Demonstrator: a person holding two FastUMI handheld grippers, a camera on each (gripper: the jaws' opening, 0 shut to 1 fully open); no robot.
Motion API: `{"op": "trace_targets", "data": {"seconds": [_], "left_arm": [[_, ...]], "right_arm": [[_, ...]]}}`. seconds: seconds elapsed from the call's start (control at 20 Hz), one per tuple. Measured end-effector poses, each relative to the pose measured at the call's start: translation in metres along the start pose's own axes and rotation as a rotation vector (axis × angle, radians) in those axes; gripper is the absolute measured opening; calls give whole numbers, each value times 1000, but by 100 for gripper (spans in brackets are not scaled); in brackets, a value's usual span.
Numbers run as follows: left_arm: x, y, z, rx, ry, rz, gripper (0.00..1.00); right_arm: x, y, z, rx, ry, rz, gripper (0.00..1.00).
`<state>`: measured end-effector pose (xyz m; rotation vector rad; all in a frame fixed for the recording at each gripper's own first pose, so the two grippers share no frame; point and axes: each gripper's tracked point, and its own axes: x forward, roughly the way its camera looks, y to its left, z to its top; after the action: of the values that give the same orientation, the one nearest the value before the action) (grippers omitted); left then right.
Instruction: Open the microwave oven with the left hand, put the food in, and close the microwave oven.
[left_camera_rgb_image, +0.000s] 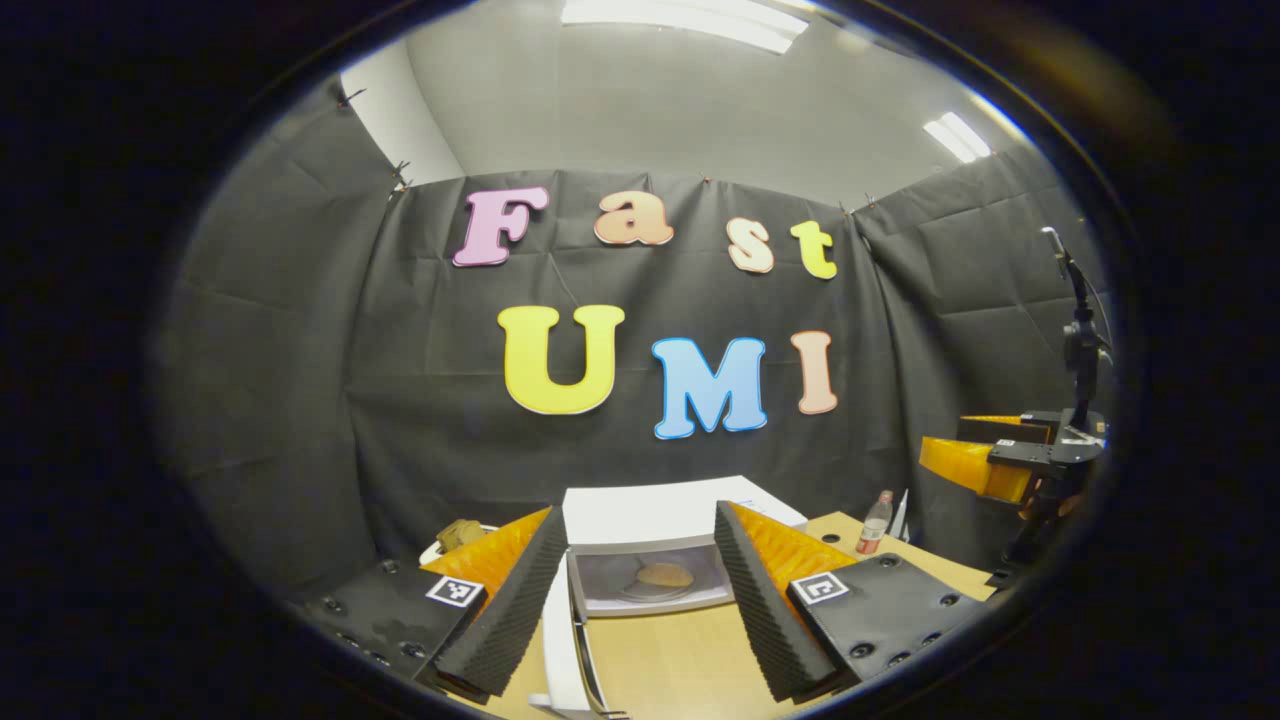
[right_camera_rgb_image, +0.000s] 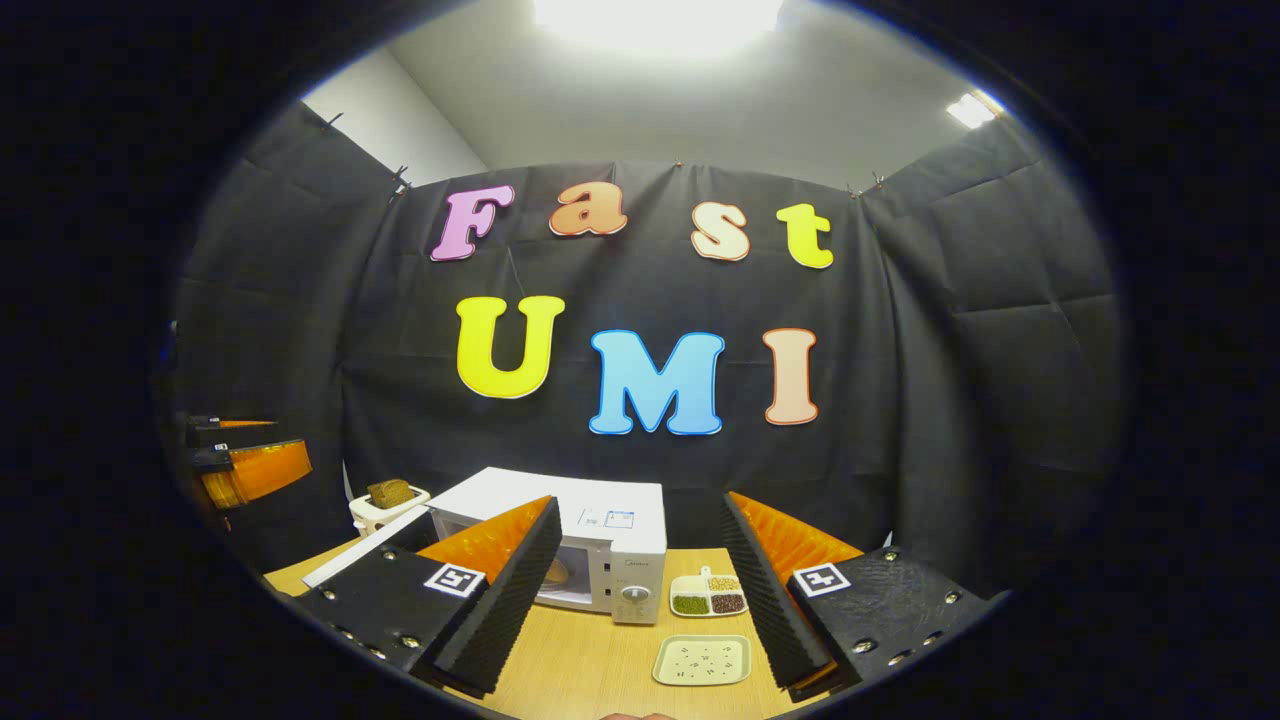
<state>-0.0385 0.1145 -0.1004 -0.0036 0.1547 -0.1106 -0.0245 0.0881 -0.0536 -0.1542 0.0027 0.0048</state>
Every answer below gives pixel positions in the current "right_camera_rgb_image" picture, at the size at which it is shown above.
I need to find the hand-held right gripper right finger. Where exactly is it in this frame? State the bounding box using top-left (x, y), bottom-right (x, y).
top-left (722, 490), bottom-right (1006, 703)

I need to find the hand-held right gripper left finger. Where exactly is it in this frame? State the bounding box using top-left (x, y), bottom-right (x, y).
top-left (295, 495), bottom-right (564, 699)

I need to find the white microwave oven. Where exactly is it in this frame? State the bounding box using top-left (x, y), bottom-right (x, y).
top-left (303, 467), bottom-right (668, 626)

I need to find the white divided dish of beans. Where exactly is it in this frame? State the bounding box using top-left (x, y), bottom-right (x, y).
top-left (669, 567), bottom-right (749, 618)

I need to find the cream square plate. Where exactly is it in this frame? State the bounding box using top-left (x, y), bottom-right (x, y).
top-left (652, 634), bottom-right (752, 687)

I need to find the white toaster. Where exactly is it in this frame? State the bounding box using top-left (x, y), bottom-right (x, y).
top-left (349, 485), bottom-right (432, 538)

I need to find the small ceiling light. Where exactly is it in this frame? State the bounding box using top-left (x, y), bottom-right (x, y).
top-left (946, 90), bottom-right (1004, 130)

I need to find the large ceiling light panel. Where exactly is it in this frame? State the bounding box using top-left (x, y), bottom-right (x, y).
top-left (530, 0), bottom-right (786, 51)

